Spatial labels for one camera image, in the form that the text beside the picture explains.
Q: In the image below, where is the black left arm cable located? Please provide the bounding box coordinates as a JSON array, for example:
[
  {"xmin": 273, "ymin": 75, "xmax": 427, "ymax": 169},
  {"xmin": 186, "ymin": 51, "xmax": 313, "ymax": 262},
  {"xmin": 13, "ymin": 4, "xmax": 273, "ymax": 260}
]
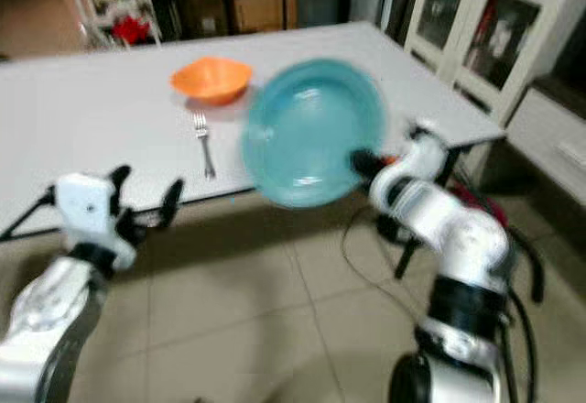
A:
[{"xmin": 0, "ymin": 188, "xmax": 60, "ymax": 242}]

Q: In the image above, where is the white table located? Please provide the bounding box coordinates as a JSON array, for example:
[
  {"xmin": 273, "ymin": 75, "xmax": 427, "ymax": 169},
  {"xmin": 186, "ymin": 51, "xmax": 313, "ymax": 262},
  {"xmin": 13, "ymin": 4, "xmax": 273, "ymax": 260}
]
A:
[{"xmin": 0, "ymin": 21, "xmax": 507, "ymax": 239}]

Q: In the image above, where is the low white drawer unit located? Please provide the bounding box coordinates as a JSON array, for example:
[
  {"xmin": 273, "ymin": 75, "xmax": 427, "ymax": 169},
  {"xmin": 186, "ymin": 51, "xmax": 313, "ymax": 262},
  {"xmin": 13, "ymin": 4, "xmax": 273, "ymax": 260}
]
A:
[{"xmin": 506, "ymin": 78, "xmax": 586, "ymax": 207}]

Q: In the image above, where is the white rack with red item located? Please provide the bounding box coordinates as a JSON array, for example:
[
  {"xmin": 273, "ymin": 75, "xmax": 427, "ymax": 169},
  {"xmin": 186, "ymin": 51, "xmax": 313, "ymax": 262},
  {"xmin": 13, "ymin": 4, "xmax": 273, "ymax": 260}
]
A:
[{"xmin": 50, "ymin": 0, "xmax": 155, "ymax": 49}]

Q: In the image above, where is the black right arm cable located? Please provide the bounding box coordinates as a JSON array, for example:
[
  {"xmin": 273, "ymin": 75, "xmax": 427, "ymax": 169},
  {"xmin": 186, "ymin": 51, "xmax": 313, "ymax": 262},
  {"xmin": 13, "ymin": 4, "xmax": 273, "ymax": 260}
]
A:
[{"xmin": 499, "ymin": 224, "xmax": 548, "ymax": 403}]

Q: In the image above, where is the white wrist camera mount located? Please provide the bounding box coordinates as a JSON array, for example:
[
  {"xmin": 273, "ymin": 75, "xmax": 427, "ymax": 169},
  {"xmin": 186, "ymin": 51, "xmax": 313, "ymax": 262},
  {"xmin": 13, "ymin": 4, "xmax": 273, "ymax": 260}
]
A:
[
  {"xmin": 55, "ymin": 172, "xmax": 131, "ymax": 253},
  {"xmin": 369, "ymin": 124, "xmax": 451, "ymax": 207}
]

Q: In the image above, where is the teal round plate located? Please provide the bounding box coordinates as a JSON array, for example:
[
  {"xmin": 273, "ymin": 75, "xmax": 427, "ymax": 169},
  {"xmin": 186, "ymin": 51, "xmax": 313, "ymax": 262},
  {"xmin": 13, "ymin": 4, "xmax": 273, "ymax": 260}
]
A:
[{"xmin": 241, "ymin": 57, "xmax": 387, "ymax": 209}]

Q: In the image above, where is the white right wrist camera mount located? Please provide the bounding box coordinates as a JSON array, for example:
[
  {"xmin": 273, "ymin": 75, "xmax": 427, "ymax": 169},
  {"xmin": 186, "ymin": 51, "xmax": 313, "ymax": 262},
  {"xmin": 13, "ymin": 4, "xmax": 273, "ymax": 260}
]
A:
[{"xmin": 369, "ymin": 124, "xmax": 451, "ymax": 207}]

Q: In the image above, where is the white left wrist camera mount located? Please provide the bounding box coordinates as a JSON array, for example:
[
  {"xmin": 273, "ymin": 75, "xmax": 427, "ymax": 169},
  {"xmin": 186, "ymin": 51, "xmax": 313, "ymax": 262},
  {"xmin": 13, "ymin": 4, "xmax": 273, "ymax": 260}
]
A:
[{"xmin": 55, "ymin": 172, "xmax": 131, "ymax": 253}]

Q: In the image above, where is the white cabinet with glass doors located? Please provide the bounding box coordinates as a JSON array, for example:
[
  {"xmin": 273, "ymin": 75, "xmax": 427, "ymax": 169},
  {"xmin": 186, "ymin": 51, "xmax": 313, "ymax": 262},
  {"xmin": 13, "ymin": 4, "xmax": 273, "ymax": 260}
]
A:
[{"xmin": 403, "ymin": 0, "xmax": 586, "ymax": 127}]

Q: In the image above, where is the orange bowl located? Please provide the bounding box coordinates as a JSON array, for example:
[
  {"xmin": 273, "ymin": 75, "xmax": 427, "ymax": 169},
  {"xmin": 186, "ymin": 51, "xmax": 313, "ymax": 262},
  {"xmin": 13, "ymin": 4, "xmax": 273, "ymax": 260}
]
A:
[{"xmin": 169, "ymin": 56, "xmax": 253, "ymax": 106}]

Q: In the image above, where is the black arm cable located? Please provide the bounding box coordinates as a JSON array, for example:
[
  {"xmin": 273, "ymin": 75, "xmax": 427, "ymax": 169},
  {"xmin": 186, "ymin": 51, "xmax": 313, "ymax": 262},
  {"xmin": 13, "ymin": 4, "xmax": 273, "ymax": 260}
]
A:
[
  {"xmin": 0, "ymin": 188, "xmax": 60, "ymax": 242},
  {"xmin": 499, "ymin": 224, "xmax": 548, "ymax": 403}
]

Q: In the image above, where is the thin black floor cable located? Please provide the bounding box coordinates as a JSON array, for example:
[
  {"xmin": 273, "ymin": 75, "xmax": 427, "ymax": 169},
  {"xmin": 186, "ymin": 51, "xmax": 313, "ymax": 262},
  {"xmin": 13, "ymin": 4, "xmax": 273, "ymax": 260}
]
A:
[{"xmin": 341, "ymin": 203, "xmax": 431, "ymax": 331}]

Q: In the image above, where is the brown cardboard box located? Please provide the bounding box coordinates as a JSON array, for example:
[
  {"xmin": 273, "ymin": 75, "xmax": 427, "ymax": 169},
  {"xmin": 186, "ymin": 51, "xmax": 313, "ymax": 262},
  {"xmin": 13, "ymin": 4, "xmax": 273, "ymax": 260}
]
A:
[{"xmin": 232, "ymin": 0, "xmax": 299, "ymax": 34}]

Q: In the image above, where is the silver metal fork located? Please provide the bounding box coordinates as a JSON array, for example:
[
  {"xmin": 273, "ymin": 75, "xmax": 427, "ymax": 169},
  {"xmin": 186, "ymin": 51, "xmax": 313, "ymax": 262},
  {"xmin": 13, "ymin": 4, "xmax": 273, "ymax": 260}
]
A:
[{"xmin": 193, "ymin": 113, "xmax": 218, "ymax": 181}]

